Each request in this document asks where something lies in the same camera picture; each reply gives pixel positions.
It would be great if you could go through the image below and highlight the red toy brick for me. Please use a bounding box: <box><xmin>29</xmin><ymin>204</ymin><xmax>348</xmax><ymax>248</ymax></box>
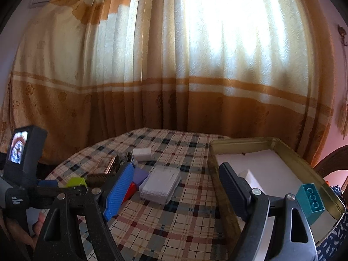
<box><xmin>122</xmin><ymin>182</ymin><xmax>137</xmax><ymax>203</ymax></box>

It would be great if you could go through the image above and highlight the brown wooden comb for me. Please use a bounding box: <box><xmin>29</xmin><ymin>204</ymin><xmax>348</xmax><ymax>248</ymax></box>
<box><xmin>85</xmin><ymin>173</ymin><xmax>114</xmax><ymax>187</ymax></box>

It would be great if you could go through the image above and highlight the green toy brick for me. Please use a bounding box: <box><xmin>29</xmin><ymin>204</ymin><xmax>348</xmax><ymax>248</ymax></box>
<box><xmin>65</xmin><ymin>177</ymin><xmax>87</xmax><ymax>188</ymax></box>

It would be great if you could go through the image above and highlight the purple rectangular block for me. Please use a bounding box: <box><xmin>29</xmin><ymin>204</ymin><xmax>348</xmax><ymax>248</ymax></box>
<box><xmin>132</xmin><ymin>167</ymin><xmax>149</xmax><ymax>188</ymax></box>

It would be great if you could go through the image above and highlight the clear plastic case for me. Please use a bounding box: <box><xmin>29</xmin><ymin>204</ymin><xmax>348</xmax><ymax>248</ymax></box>
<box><xmin>139</xmin><ymin>166</ymin><xmax>181</xmax><ymax>205</ymax></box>

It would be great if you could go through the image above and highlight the white charger adapter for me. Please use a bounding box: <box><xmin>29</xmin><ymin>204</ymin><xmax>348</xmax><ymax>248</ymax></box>
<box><xmin>130</xmin><ymin>147</ymin><xmax>152</xmax><ymax>161</ymax></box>

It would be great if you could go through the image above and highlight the teal toy brick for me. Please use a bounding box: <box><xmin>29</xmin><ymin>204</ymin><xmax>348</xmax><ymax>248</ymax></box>
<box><xmin>296</xmin><ymin>183</ymin><xmax>325</xmax><ymax>225</ymax></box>

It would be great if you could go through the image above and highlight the white small carton box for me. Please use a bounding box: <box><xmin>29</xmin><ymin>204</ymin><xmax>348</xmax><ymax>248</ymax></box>
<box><xmin>238</xmin><ymin>170</ymin><xmax>264</xmax><ymax>192</ymax></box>

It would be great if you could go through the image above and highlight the person's left hand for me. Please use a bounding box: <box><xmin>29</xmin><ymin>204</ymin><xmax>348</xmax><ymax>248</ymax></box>
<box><xmin>5</xmin><ymin>211</ymin><xmax>45</xmax><ymax>249</ymax></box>

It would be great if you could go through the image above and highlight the gold metal tin tray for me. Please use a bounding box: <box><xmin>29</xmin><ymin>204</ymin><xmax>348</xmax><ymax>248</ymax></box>
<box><xmin>208</xmin><ymin>138</ymin><xmax>345</xmax><ymax>253</ymax></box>

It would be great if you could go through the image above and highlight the plaid tablecloth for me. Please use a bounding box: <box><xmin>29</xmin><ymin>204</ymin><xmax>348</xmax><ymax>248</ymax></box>
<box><xmin>49</xmin><ymin>128</ymin><xmax>228</xmax><ymax>260</ymax></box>

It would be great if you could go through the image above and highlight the brown wicker chair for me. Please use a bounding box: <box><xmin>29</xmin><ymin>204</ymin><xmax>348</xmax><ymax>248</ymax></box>
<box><xmin>314</xmin><ymin>145</ymin><xmax>348</xmax><ymax>193</ymax></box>

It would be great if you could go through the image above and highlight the orange cream patterned curtain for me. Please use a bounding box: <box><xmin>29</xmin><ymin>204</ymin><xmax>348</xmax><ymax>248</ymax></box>
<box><xmin>1</xmin><ymin>0</ymin><xmax>335</xmax><ymax>164</ymax></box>

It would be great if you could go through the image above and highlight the curtain tieback tassel cord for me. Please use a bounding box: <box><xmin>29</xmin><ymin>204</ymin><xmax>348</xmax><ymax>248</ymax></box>
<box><xmin>337</xmin><ymin>46</ymin><xmax>348</xmax><ymax>142</ymax></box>

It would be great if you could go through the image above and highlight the ornate wall hook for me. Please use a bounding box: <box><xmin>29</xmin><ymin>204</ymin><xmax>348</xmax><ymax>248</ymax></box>
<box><xmin>337</xmin><ymin>25</ymin><xmax>347</xmax><ymax>47</ymax></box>

